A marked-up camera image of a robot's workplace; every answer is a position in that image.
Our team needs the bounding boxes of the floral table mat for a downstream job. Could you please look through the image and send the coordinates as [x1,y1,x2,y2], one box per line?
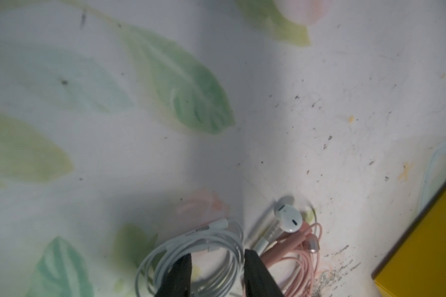
[0,1,446,297]

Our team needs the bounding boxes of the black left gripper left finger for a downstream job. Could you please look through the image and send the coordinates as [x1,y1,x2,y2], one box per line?
[155,254,192,297]

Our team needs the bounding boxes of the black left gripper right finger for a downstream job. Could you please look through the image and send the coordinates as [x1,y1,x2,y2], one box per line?
[244,249,284,297]

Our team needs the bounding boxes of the pink wired earphones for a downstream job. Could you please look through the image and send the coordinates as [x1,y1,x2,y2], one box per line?
[261,222,323,297]

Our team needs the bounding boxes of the yellow plastic drawer cabinet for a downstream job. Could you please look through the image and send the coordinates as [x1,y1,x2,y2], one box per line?
[372,182,446,297]

